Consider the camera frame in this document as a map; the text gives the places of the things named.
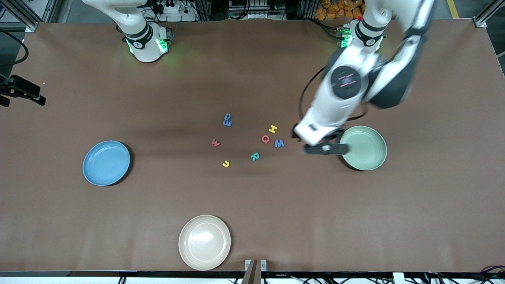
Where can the green plate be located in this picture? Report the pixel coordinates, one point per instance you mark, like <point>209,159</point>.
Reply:
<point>367,150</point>

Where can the teal uppercase R letter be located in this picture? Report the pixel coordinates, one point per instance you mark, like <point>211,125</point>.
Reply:
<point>255,156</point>

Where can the aluminium frame post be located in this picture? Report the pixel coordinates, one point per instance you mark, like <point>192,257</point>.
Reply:
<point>483,19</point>
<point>29,27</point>

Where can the white power strip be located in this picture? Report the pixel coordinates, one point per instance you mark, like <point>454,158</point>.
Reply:
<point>185,16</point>

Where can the blue lowercase m letter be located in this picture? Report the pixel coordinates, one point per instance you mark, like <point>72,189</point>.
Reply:
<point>227,122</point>

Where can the orange packet pile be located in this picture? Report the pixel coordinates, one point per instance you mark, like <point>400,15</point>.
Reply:
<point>339,10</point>

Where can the blue plate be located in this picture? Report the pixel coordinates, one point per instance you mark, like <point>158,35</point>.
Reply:
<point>105,163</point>

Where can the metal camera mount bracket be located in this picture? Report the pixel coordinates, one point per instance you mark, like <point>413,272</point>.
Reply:
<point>255,272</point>

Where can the large table cover sheet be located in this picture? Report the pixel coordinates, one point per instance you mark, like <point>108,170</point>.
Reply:
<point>276,217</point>

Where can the yellow uppercase H letter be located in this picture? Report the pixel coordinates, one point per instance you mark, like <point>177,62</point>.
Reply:
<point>273,129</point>

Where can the red uppercase Q letter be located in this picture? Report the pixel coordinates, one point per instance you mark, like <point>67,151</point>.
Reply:
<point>265,139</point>

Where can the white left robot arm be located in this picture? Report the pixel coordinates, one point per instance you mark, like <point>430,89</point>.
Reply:
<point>339,110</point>

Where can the blue uppercase W letter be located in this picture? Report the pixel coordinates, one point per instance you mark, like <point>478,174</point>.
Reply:
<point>279,143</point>

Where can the beige plate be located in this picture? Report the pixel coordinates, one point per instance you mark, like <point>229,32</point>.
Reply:
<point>204,242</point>

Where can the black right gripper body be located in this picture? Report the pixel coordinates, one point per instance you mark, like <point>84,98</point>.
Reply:
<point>16,87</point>

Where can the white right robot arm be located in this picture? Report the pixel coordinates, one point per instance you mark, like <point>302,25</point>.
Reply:
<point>146,51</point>

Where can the red lowercase w letter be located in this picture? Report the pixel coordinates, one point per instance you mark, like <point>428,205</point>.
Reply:
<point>215,142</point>

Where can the metal equipment rack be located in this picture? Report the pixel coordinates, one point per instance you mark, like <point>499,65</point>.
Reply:
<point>256,10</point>

